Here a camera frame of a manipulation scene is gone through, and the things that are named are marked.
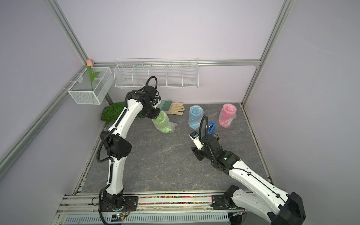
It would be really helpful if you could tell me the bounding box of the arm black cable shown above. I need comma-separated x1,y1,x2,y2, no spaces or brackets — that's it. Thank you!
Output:
198,115,287,203
96,75,158,225

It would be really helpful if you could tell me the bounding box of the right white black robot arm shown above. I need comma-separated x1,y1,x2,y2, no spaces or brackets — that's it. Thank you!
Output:
189,131,306,225

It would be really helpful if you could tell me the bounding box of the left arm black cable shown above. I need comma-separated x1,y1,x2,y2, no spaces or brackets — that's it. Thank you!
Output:
96,75,158,225

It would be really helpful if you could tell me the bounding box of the pink plastic wine glass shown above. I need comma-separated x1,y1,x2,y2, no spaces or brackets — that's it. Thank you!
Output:
218,103,237,128

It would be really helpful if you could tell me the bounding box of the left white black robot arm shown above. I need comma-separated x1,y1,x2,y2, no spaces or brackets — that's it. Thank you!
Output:
96,85,161,211

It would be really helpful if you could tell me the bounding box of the blue plastic wine glass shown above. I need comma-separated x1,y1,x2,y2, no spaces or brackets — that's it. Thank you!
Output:
189,105,203,128

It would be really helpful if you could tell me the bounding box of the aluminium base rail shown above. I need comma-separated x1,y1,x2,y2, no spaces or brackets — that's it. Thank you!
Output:
50,191,299,225

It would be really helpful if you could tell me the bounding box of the small white wire basket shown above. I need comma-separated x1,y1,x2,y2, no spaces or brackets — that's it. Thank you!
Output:
67,67,114,105

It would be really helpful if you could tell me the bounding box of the artificial pink tulip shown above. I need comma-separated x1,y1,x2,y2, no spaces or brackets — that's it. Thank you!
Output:
86,59,99,91

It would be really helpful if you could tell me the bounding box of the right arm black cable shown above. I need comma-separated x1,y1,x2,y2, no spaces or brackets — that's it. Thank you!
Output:
198,115,287,203

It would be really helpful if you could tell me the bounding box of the green artificial grass mat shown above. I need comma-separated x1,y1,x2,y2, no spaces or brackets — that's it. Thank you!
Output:
100,102,126,123

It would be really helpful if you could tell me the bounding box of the blue tape dispenser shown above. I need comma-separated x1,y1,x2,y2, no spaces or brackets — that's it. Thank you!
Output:
208,121,216,134

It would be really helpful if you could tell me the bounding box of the bubble wrap sheet stack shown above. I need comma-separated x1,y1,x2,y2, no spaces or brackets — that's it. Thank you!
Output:
151,110,178,134

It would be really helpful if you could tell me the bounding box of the beige cloth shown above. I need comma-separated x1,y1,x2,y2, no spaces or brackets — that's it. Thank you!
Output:
165,103,185,115

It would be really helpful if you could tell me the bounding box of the green plastic wine glass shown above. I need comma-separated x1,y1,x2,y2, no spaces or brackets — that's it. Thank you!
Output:
153,111,174,133

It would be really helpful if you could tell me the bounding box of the long white wire shelf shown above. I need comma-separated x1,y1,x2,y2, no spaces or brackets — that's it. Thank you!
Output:
114,58,199,88

